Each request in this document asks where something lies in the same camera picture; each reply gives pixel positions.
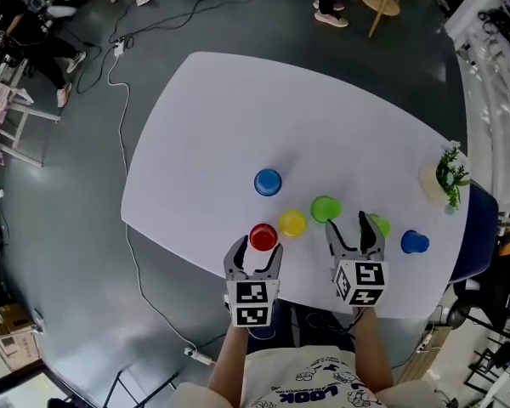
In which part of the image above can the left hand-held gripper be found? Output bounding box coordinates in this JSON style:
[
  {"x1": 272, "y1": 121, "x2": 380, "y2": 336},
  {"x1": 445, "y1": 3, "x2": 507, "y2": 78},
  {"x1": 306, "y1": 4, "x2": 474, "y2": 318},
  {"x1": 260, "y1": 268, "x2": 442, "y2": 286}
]
[{"x1": 223, "y1": 235, "x2": 285, "y2": 329}]

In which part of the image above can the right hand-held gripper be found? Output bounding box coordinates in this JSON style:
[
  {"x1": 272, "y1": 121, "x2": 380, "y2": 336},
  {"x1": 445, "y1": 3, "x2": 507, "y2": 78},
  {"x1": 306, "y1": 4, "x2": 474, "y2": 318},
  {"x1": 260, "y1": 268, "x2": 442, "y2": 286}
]
[{"x1": 325, "y1": 210, "x2": 390, "y2": 309}]

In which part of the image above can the red paper cup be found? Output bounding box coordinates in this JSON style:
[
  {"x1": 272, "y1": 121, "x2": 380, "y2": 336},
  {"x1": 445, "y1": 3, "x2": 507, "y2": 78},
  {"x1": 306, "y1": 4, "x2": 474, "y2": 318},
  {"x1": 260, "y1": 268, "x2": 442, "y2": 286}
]
[{"x1": 249, "y1": 223, "x2": 279, "y2": 252}]

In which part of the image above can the green paper cup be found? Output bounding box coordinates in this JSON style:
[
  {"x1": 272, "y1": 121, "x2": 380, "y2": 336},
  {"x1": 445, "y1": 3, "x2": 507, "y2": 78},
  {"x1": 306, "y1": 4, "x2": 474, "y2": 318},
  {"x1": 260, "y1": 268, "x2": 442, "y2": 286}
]
[
  {"x1": 309, "y1": 195, "x2": 343, "y2": 224},
  {"x1": 358, "y1": 212, "x2": 393, "y2": 237}
]

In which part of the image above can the yellow paper cup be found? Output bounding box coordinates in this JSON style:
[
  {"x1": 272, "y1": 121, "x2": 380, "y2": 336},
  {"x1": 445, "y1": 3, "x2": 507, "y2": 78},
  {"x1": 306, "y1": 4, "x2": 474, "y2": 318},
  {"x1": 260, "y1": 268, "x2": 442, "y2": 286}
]
[{"x1": 278, "y1": 209, "x2": 309, "y2": 238}]

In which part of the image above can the blue paper cup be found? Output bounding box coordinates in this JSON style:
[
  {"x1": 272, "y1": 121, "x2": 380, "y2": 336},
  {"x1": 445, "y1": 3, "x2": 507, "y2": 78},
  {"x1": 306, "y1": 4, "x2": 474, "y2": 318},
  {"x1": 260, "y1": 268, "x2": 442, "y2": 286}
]
[
  {"x1": 399, "y1": 229, "x2": 431, "y2": 255},
  {"x1": 253, "y1": 167, "x2": 283, "y2": 198}
]

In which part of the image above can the person's right forearm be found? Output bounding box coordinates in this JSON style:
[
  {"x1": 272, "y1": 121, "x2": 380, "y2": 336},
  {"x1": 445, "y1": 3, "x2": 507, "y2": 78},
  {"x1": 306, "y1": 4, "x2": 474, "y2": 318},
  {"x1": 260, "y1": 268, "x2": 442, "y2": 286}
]
[{"x1": 351, "y1": 306, "x2": 395, "y2": 389}]

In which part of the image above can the person's left forearm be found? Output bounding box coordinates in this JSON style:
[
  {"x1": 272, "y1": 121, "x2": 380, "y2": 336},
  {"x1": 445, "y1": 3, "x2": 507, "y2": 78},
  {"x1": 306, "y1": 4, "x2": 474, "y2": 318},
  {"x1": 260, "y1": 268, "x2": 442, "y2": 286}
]
[{"x1": 207, "y1": 324, "x2": 251, "y2": 408}]

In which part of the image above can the artificial plant in cream pot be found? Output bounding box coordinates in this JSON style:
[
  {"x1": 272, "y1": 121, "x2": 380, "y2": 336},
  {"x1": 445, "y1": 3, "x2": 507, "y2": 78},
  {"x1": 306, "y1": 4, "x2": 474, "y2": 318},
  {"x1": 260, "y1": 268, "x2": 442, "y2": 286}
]
[{"x1": 417, "y1": 139, "x2": 473, "y2": 217}]

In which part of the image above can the person's cream printed shirt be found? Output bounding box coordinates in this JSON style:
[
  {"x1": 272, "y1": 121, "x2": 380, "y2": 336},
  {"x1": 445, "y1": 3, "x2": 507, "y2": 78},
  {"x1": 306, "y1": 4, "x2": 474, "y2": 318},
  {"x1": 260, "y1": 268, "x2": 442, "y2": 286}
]
[{"x1": 169, "y1": 344, "x2": 451, "y2": 408}]

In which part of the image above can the blue chair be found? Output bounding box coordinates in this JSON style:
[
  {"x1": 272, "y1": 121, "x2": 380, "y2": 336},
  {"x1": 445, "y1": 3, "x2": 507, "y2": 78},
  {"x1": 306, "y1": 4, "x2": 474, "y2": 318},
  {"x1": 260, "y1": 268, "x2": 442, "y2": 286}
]
[{"x1": 450, "y1": 183, "x2": 501, "y2": 286}]

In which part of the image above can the wooden panel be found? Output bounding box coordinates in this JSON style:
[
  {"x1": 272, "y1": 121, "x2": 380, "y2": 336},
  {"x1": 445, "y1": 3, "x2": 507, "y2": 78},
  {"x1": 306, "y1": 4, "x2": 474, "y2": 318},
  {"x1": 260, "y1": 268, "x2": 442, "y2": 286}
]
[{"x1": 392, "y1": 325, "x2": 442, "y2": 385}]

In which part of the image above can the black office chair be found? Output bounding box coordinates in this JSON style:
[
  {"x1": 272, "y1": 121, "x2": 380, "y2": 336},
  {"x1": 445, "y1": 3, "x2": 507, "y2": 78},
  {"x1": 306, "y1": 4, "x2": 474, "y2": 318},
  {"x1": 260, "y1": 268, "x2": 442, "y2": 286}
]
[{"x1": 450, "y1": 248, "x2": 510, "y2": 335}]

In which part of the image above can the black metal stand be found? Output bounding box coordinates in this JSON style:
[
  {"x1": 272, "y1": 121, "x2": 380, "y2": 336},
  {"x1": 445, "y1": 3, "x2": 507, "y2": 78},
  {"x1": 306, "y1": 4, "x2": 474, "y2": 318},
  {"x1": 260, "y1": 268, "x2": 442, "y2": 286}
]
[{"x1": 105, "y1": 366, "x2": 182, "y2": 408}]

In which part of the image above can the black folding chair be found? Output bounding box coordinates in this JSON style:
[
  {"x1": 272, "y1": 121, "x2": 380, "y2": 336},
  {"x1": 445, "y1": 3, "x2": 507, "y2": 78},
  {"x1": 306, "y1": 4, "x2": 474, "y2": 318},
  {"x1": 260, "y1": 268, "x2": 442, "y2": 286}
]
[{"x1": 462, "y1": 337, "x2": 510, "y2": 399}]

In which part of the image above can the cardboard box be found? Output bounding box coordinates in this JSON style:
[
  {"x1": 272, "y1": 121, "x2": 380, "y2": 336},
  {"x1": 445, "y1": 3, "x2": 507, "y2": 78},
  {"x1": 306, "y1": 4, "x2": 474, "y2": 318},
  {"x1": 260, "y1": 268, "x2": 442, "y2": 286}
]
[
  {"x1": 0, "y1": 302, "x2": 39, "y2": 335},
  {"x1": 0, "y1": 333, "x2": 43, "y2": 372}
]

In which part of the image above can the round wooden table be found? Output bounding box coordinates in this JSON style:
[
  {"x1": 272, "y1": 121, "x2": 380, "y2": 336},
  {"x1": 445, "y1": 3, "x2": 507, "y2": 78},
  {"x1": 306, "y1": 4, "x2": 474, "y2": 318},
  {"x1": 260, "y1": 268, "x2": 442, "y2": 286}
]
[{"x1": 359, "y1": 0, "x2": 434, "y2": 38}]

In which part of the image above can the white floor cable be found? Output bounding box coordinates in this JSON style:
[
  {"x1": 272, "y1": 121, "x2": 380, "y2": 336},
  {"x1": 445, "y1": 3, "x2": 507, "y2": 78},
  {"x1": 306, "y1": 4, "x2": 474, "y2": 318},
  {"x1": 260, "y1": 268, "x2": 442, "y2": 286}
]
[{"x1": 107, "y1": 55, "x2": 196, "y2": 352}]

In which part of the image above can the black floor cable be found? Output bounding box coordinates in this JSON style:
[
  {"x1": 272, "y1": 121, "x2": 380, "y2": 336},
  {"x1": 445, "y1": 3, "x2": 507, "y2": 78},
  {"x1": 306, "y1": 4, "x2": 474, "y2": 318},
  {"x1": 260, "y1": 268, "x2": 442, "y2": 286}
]
[{"x1": 109, "y1": 0, "x2": 281, "y2": 46}]

